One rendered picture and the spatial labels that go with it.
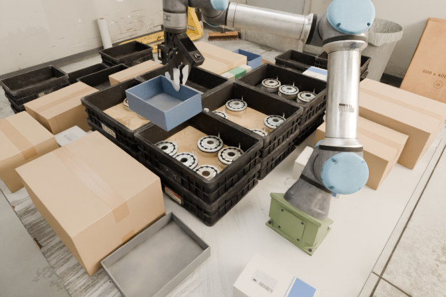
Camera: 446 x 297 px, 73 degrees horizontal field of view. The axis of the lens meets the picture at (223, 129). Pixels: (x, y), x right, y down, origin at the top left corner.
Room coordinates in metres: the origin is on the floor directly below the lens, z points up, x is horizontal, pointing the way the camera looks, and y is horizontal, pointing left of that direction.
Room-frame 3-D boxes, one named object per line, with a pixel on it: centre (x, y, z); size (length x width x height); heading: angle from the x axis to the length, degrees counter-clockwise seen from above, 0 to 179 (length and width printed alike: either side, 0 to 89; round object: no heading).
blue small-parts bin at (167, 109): (0.85, 0.19, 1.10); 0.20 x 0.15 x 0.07; 49
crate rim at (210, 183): (0.89, 0.09, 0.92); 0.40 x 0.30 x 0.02; 49
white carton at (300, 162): (0.90, -0.41, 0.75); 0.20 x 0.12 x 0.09; 53
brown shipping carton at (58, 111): (1.29, 0.78, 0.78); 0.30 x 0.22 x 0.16; 144
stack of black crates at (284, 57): (2.73, -0.73, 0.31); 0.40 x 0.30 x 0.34; 48
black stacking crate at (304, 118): (1.34, -0.30, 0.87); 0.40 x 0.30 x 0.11; 49
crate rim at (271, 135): (1.11, -0.10, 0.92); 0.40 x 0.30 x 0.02; 49
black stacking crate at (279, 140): (1.11, -0.10, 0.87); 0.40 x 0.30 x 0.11; 49
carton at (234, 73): (1.56, -0.06, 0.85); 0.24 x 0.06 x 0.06; 137
